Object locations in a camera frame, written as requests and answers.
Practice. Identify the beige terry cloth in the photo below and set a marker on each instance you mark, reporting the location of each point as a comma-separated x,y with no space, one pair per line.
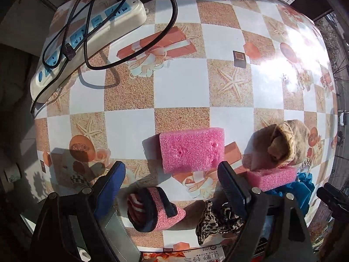
289,139

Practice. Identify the white cylindrical container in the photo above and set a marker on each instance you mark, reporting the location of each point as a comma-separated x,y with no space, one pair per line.
12,177

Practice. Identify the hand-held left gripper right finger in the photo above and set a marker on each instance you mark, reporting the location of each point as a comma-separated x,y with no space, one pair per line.
231,188

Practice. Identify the pink black striped slipper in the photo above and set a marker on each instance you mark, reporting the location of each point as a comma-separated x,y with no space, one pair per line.
163,210

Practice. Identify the small pink foam sponge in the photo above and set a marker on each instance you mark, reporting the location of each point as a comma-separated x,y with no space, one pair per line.
272,178

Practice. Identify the white tissue pack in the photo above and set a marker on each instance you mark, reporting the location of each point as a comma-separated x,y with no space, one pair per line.
190,255

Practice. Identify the large pink foam sponge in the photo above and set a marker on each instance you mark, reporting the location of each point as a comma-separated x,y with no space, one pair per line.
190,150

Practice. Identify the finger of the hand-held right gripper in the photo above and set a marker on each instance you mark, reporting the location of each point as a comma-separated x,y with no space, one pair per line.
333,197

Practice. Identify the fluffy blue cloth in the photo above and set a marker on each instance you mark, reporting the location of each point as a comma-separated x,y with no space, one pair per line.
297,193

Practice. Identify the dark wooden furniture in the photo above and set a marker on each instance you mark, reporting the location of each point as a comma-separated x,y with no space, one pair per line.
313,2

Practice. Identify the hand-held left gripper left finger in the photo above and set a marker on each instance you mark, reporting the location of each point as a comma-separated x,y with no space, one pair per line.
112,186

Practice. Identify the leopard print cloth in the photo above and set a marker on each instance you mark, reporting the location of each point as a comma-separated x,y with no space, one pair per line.
210,223

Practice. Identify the white power strip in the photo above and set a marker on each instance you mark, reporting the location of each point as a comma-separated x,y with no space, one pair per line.
120,19

